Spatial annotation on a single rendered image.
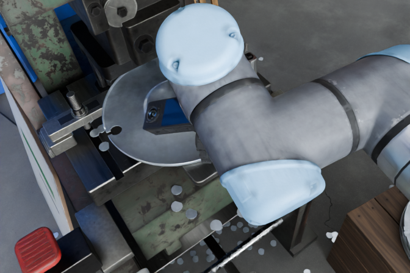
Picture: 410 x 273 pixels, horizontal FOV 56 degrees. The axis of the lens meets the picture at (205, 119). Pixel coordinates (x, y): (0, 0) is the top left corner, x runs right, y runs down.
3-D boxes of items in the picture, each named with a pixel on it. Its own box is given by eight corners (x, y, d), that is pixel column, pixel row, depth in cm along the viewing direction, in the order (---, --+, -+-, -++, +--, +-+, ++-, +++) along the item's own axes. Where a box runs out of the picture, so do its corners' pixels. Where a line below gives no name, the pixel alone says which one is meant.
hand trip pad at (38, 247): (78, 272, 65) (61, 256, 59) (44, 294, 63) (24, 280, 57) (63, 239, 69) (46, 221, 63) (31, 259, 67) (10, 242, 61)
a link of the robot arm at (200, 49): (176, 98, 30) (134, 19, 33) (196, 139, 40) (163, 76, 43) (265, 53, 31) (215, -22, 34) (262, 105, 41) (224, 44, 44)
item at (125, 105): (84, 87, 79) (83, 84, 79) (207, 35, 86) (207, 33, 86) (136, 195, 62) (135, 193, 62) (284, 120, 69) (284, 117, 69)
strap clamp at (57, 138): (124, 118, 83) (111, 85, 75) (51, 158, 78) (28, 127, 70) (112, 102, 86) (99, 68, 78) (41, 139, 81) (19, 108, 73)
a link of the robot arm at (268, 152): (381, 158, 30) (304, 50, 34) (255, 223, 27) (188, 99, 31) (343, 184, 37) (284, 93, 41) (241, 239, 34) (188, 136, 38)
